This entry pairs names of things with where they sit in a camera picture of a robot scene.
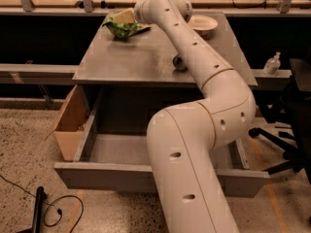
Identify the cardboard box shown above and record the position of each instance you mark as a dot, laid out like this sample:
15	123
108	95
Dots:
68	125

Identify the white bowl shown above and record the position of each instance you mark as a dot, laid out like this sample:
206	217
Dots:
202	25

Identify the blue silver soda can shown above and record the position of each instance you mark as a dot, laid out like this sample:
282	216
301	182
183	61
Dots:
179	63

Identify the black stand leg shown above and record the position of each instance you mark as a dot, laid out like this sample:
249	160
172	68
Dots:
40	197

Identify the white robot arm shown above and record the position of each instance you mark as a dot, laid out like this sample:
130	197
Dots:
180	137

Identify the green rice chip bag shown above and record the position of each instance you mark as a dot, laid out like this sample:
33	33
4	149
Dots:
123	30

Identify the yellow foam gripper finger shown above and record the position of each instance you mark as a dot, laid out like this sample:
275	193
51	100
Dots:
125	16

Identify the open grey top drawer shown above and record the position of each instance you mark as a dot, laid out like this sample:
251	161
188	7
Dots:
121	162

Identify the black office chair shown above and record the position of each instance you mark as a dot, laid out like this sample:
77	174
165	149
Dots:
293	107

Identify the hand sanitizer bottle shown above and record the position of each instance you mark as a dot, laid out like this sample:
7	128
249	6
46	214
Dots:
272	65

